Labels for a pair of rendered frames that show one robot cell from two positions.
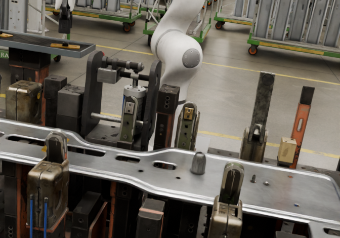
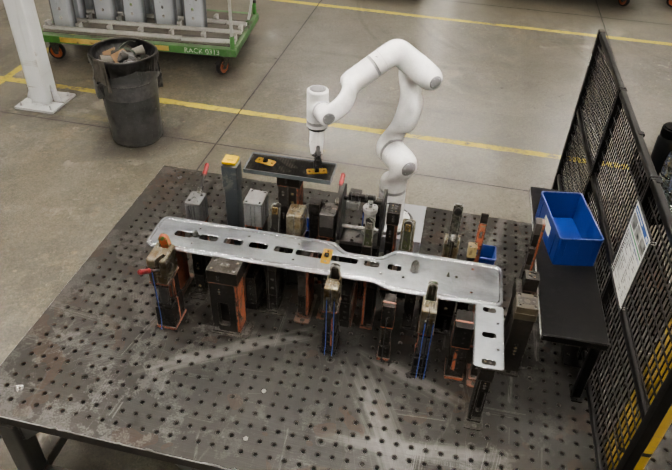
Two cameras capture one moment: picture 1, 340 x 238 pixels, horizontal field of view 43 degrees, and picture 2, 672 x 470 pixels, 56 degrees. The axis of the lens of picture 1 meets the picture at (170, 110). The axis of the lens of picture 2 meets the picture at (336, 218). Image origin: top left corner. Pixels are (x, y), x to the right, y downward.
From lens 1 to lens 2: 148 cm
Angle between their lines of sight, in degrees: 18
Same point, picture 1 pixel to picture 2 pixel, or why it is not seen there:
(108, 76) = (353, 205)
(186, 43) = (405, 159)
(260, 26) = not seen: outside the picture
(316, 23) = not seen: outside the picture
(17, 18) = not seen: outside the picture
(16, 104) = (293, 224)
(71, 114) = (329, 226)
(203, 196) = (418, 290)
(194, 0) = (409, 124)
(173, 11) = (393, 130)
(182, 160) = (405, 261)
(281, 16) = not seen: outside the picture
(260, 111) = (454, 227)
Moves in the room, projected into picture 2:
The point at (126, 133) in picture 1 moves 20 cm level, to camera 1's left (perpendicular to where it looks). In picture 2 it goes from (367, 241) to (317, 237)
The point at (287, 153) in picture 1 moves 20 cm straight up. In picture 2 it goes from (472, 253) to (481, 211)
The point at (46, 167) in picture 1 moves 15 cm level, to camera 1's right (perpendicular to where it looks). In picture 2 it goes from (332, 283) to (374, 286)
